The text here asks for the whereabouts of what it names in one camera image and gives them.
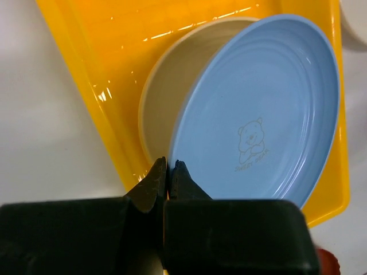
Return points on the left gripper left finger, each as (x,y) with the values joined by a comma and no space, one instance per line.
(151,191)

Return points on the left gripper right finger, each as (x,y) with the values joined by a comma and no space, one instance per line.
(183,187)

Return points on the blue plate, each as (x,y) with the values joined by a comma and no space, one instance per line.
(259,122)

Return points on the beige plate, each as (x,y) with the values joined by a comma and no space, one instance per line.
(172,77)

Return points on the red plate front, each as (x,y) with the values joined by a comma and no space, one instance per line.
(328,262)

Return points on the cream white plate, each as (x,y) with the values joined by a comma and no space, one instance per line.
(353,22)

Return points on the yellow plastic bin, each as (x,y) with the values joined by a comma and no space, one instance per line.
(112,46)

